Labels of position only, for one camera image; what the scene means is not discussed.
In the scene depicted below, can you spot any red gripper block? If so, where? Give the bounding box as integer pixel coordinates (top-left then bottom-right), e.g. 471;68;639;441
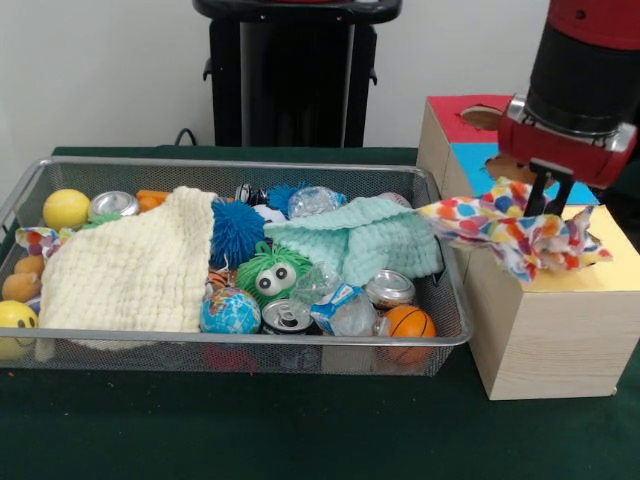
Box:
497;95;638;217

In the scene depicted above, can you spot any colourful polka dot cloth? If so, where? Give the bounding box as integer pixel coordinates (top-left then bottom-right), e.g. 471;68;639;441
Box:
418;177;613;284

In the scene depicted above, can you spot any mint green cloth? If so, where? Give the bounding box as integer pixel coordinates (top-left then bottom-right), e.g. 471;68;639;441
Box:
262;196;445;289

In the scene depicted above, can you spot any cream yellow cloth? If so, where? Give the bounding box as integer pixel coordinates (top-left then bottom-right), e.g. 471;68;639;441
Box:
35;187;217;351

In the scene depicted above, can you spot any wooden box with three holes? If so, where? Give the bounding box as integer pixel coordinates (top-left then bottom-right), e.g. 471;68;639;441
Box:
415;95;640;401

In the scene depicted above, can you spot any clear mesh bin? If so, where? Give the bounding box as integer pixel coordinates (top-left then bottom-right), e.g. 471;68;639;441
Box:
0;155;476;379

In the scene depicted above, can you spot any silver can with closed top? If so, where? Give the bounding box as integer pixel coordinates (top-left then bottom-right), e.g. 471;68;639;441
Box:
364;270;418;310

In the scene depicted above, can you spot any small orange basketball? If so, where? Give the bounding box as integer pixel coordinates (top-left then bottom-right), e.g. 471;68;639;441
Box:
384;305;438;341

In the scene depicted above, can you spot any crushed clear plastic bottle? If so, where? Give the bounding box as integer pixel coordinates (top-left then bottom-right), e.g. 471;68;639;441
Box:
287;185;348;220
293;264;380;338

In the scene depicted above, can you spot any blue spiky ball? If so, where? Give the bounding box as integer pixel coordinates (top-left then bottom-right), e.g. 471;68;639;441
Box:
265;183;301;213
210;197;268;267

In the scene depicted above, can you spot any green fuzzy toy with eyes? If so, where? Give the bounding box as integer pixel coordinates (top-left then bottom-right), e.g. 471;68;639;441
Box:
236;240;314;307

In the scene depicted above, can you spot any silver can with open top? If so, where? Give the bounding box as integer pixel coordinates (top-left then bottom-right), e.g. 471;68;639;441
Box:
261;298;316;336

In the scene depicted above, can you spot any globe print ball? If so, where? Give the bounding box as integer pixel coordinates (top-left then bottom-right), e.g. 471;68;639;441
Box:
199;289;262;336

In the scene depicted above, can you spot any plain yellow ball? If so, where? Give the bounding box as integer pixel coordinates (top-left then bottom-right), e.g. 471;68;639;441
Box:
42;188;92;232

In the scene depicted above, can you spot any orange plush toy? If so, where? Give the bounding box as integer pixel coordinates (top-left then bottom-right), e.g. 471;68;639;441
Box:
0;255;47;303

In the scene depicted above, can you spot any yellow smiley ball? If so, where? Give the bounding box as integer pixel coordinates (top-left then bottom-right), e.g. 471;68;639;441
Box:
0;300;43;361

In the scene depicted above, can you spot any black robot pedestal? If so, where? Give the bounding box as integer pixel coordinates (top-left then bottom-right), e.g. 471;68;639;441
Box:
193;0;403;149

